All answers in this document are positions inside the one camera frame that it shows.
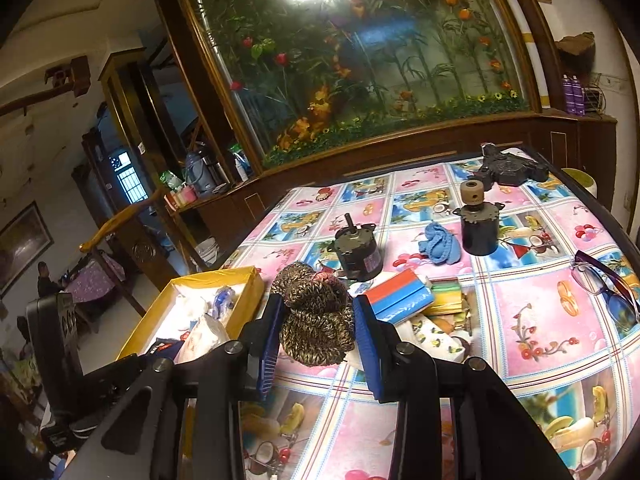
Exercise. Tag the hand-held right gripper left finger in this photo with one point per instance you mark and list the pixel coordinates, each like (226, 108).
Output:
(272, 350)

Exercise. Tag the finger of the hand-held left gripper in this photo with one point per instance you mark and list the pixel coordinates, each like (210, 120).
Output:
(115, 380)

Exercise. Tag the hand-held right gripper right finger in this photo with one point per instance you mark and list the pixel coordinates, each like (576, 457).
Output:
(375, 355)

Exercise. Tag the brown knit hat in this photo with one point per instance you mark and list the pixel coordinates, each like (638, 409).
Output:
(312, 310)

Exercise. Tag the red and blue sponge pack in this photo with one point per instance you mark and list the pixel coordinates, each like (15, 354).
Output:
(395, 297)

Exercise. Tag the lemon print tissue packet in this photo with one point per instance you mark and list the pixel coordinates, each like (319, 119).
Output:
(435, 337)

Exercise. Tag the blue white scrubber packet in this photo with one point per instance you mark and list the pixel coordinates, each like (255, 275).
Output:
(223, 305)

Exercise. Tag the pink tissue packet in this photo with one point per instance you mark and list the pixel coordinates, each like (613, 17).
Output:
(205, 337)

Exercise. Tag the yellow green sponge pack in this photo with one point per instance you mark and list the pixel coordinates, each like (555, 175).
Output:
(447, 295)

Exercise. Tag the yellow cardboard box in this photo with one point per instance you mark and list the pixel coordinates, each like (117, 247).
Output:
(200, 280)

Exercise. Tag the table with purple cloth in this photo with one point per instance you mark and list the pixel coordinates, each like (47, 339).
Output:
(92, 280)

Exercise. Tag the dark motor with metal shaft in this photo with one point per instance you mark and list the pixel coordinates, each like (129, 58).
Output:
(357, 255)

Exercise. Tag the blue knit cloth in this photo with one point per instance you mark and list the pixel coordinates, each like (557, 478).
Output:
(442, 245)

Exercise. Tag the fruit print tablecloth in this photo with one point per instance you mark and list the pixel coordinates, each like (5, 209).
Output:
(525, 320)

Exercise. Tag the dark motor with wooden pulley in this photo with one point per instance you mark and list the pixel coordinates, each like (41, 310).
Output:
(477, 230)

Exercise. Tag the pink container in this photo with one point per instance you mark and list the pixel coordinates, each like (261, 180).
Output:
(184, 197)

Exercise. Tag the white spray bottle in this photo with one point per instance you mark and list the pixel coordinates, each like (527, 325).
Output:
(240, 165)

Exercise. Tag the blue grey thermos jug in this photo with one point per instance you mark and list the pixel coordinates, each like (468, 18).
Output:
(200, 172)

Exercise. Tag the green packet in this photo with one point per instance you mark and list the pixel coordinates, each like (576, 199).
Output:
(171, 181)

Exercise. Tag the wooden base cabinet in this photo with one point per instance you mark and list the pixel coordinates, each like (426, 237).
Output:
(400, 147)

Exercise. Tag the black gear mechanism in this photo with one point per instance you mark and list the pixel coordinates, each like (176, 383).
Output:
(510, 165)

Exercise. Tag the purple framed eyeglasses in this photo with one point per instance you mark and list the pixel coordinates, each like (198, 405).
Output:
(607, 290)

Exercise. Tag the green lidded white bucket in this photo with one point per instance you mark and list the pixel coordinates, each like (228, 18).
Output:
(580, 182)

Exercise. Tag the tall wooden shelf cabinet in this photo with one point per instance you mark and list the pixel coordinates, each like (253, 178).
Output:
(165, 85)

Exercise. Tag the planted glass display tank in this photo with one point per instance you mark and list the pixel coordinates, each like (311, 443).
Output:
(350, 70)

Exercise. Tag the purple bottle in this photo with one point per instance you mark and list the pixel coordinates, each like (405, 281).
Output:
(579, 96)
(567, 95)

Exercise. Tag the white gold striped pillar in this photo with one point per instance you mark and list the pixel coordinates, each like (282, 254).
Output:
(525, 45)

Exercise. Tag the brown driftwood ornament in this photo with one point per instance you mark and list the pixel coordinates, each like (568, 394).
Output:
(577, 46)

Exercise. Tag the framed wall picture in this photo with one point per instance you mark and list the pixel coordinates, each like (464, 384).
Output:
(22, 245)

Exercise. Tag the wooden chair with curved rail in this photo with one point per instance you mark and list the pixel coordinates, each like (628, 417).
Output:
(125, 220)

